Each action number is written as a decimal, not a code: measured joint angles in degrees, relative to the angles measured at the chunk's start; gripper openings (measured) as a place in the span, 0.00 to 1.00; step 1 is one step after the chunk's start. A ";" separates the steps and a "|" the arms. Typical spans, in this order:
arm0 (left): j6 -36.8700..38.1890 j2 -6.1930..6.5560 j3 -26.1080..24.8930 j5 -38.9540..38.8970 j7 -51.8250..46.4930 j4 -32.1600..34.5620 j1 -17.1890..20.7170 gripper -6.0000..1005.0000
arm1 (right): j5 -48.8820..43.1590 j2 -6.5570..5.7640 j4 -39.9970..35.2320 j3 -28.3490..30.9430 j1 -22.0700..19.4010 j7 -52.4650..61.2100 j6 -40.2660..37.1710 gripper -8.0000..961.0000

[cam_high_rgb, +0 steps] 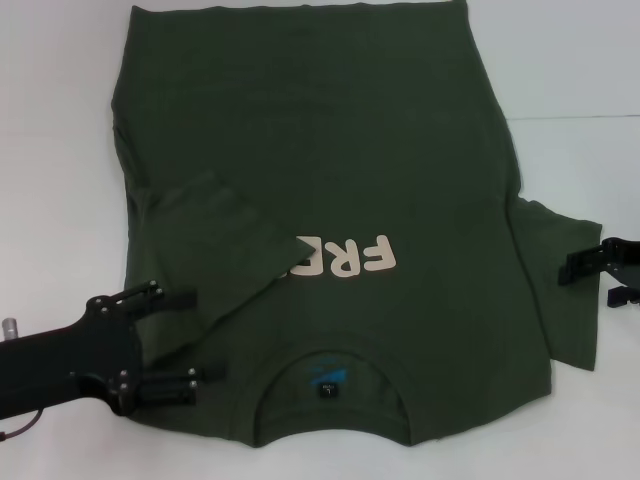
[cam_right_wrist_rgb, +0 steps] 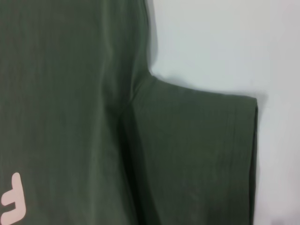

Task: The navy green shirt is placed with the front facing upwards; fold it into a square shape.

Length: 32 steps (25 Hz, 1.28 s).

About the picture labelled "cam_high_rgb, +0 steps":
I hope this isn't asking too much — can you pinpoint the dark green FREE t-shirt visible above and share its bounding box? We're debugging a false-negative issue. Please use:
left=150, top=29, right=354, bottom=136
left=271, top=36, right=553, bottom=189
left=110, top=1, right=604, bottom=449

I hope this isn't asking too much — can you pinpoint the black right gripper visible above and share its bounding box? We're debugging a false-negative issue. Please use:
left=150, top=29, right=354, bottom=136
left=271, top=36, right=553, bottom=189
left=556, top=236, right=640, bottom=308

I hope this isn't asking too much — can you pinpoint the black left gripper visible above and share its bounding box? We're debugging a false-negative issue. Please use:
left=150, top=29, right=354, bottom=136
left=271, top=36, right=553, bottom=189
left=0, top=281, right=227, bottom=420

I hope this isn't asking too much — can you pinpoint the dark red cable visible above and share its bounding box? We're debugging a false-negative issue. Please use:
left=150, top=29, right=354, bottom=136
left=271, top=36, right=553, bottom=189
left=0, top=405, right=47, bottom=442

